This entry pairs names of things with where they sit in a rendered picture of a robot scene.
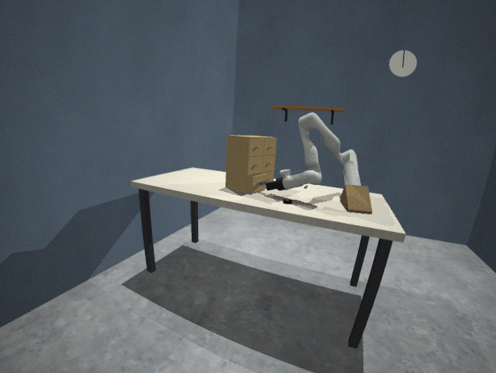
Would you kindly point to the small wooden chest of drawers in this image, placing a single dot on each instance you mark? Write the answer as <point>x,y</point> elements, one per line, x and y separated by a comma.
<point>237,161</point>

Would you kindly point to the wooden drawer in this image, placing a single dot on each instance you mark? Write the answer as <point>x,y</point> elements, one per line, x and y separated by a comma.
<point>254,149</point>
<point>268,146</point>
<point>253,182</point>
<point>269,175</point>
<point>255,164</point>
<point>268,162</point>

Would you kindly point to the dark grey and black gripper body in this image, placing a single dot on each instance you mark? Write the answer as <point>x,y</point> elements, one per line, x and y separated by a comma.
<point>282,183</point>

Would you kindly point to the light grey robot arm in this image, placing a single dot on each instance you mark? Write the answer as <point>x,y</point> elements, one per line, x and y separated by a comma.
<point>310,122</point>

